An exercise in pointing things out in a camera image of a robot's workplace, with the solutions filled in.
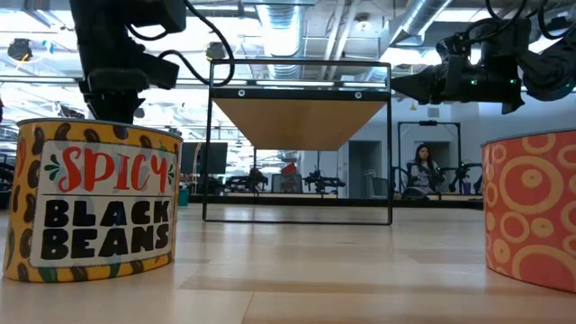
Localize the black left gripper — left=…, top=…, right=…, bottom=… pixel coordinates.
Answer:
left=78, top=52, right=181, bottom=125

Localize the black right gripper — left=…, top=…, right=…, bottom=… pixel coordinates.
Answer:
left=390, top=31, right=527, bottom=115

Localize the spicy black beans can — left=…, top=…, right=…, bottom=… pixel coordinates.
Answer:
left=2, top=117, right=184, bottom=284

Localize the orange can with ring pattern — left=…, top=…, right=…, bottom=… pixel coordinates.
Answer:
left=480, top=128, right=576, bottom=294

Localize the person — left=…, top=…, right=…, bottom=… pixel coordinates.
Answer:
left=406, top=143, right=447, bottom=195

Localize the black computer monitor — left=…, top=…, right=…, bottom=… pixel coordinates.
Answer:
left=180, top=141, right=230, bottom=176

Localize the long ceiling light strip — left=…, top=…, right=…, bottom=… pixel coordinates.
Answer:
left=0, top=76, right=393, bottom=89

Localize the black metal frame stand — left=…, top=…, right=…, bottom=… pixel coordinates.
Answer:
left=397, top=120, right=463, bottom=195

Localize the black frame wooden shelf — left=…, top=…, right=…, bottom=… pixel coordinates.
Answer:
left=202, top=58, right=394, bottom=226

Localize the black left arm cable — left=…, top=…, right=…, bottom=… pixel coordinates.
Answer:
left=125, top=0, right=236, bottom=88

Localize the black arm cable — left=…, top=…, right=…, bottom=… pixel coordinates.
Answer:
left=484, top=0, right=576, bottom=41
left=125, top=0, right=236, bottom=88

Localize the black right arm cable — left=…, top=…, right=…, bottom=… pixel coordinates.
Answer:
left=484, top=0, right=576, bottom=41

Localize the corrugated silver ceiling duct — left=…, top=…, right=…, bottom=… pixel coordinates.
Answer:
left=255, top=0, right=308, bottom=80

